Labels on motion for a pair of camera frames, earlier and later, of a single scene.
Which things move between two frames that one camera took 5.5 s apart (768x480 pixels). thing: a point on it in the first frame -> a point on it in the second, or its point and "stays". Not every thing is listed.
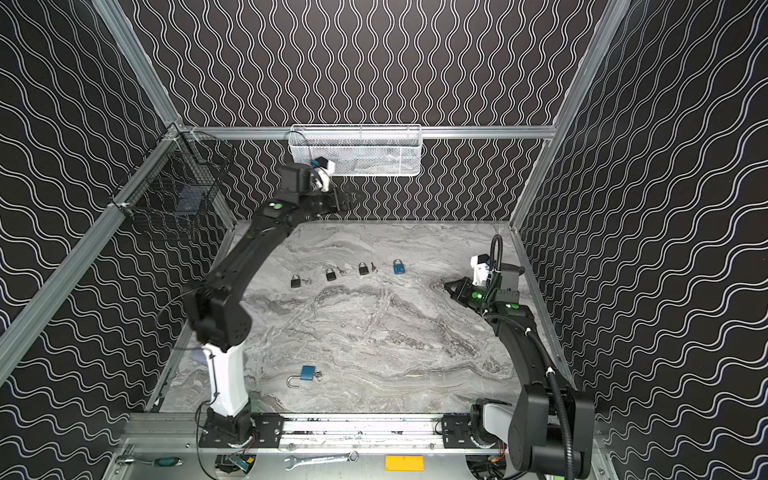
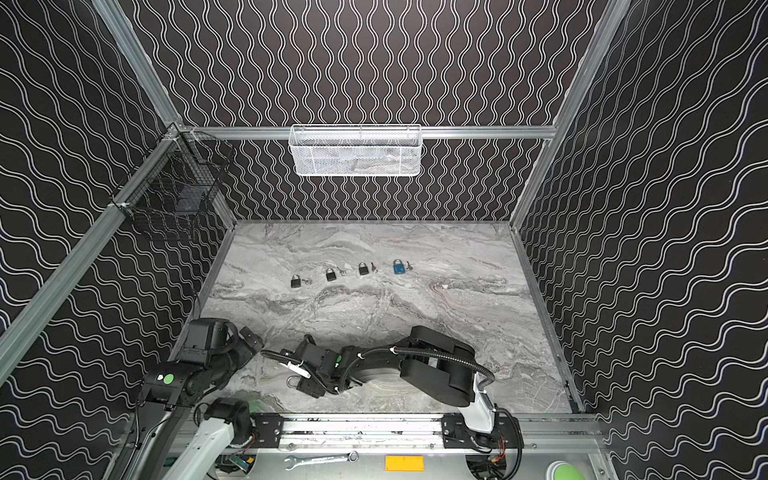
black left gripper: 335,199 -> 244,341
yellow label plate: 405,463 stays
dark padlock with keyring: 331,276 stays
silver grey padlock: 363,270 stays
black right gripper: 462,287 -> 309,365
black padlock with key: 296,281 stays
